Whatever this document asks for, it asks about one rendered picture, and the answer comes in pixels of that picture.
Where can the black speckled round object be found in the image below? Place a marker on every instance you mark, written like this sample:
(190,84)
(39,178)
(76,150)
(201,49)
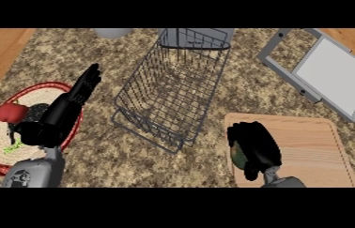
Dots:
(37,111)

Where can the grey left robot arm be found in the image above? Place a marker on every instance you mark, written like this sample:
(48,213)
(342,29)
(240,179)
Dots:
(34,170)

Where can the dark green squash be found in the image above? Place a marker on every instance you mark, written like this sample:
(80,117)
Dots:
(238,155)

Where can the red bell pepper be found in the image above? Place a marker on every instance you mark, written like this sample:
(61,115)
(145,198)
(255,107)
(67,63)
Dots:
(12,112)

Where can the grey round container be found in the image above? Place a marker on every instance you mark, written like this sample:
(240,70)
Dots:
(113,32)

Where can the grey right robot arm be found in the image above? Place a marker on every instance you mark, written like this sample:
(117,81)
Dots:
(280,178)

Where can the pale wooden cutting board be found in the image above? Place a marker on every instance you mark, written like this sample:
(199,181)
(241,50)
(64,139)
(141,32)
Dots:
(305,150)

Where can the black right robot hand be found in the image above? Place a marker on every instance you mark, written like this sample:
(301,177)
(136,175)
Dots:
(259,144)

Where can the grey framed white panel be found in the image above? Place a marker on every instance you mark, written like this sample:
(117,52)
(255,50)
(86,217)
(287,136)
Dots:
(318,72)

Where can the grey box appliance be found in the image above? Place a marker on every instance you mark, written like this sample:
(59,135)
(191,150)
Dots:
(196,37)

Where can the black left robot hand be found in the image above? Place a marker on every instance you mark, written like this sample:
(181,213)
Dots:
(59,113)

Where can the green leafy vegetable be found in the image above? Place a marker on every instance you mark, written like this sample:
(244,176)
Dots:
(12,146)

